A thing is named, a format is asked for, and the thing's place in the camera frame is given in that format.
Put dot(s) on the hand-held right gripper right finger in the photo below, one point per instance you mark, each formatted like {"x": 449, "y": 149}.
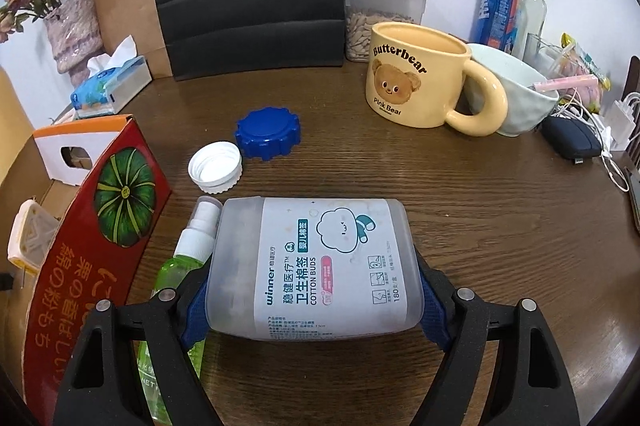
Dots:
{"x": 432, "y": 311}

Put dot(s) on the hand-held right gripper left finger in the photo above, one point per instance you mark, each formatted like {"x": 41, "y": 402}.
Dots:
{"x": 196, "y": 323}

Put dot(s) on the green spray bottle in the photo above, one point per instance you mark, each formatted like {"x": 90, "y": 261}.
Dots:
{"x": 170, "y": 271}

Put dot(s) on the translucent cotton bud box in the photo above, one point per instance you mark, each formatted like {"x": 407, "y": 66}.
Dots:
{"x": 310, "y": 266}

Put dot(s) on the orange red cardboard box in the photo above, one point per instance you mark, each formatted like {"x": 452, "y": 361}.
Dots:
{"x": 85, "y": 256}

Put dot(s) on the white screw cap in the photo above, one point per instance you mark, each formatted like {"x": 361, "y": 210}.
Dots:
{"x": 215, "y": 166}

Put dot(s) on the blue serrated cap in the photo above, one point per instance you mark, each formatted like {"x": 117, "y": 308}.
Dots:
{"x": 267, "y": 134}

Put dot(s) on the navy blue pouch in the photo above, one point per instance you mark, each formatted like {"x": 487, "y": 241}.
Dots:
{"x": 570, "y": 136}

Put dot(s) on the pale green bowl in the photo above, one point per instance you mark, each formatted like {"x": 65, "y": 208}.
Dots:
{"x": 520, "y": 106}

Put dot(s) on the yellow bear mug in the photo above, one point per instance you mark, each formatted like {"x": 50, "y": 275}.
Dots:
{"x": 415, "y": 81}

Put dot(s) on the blue tissue pack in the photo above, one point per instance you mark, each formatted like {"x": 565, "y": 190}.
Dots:
{"x": 110, "y": 86}

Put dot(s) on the pink spoon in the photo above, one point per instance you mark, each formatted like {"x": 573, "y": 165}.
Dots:
{"x": 565, "y": 81}

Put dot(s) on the white charger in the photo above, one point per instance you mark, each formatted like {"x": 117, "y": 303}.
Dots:
{"x": 622, "y": 119}

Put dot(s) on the yellow thermos jug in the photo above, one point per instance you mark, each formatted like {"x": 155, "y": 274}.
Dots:
{"x": 12, "y": 116}

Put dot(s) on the clear drinking glass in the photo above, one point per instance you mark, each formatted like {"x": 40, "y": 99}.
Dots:
{"x": 545, "y": 49}

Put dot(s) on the colourful snack packet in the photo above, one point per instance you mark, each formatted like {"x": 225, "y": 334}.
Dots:
{"x": 587, "y": 71}

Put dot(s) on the blue soda can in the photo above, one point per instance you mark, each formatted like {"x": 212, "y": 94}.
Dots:
{"x": 495, "y": 16}

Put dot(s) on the clear seed storage container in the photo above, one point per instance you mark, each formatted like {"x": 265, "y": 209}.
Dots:
{"x": 370, "y": 16}

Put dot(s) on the clear glass bottle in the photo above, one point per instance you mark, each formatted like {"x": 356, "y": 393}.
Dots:
{"x": 532, "y": 16}

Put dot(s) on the pink mottled vase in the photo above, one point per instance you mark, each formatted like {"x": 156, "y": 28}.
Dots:
{"x": 75, "y": 31}

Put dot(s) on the brown paper bag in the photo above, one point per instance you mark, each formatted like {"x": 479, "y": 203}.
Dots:
{"x": 125, "y": 6}

